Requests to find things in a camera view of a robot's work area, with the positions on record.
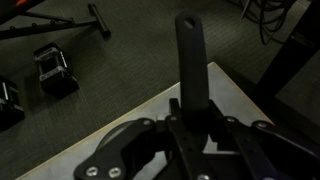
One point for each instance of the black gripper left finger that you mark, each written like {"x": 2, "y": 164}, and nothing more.
{"x": 126, "y": 150}

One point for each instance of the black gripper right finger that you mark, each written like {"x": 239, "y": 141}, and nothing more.
{"x": 266, "y": 150}

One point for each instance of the black plastic spoon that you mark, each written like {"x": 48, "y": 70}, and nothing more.
{"x": 193, "y": 66}

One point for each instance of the grey top coffee table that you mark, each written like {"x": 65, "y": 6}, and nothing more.
{"x": 160, "y": 103}

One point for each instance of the black adjustable dumbbell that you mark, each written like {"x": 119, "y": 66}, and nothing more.
{"x": 55, "y": 71}
{"x": 10, "y": 106}

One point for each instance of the black metal stand frame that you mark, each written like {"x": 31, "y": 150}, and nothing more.
{"x": 290, "y": 50}

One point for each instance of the black weight bench frame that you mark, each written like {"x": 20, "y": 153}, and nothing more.
{"x": 53, "y": 25}

